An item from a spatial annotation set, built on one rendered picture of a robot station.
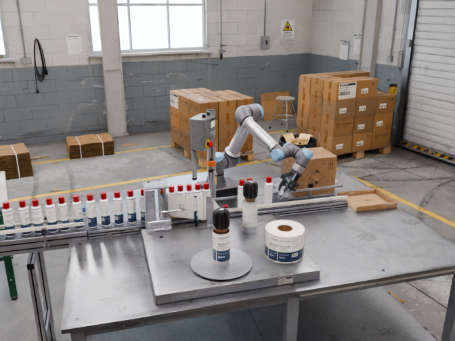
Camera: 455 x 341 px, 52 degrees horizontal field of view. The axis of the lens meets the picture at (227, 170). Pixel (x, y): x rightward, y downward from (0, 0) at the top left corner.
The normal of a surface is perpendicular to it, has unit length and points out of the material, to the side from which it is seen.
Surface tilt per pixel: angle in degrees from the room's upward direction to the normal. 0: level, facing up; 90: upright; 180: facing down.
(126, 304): 0
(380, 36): 90
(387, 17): 90
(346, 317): 1
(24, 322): 0
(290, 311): 90
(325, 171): 90
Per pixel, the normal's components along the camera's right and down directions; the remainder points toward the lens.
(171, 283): 0.00, -0.94
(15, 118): 0.43, 0.30
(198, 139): -0.33, 0.32
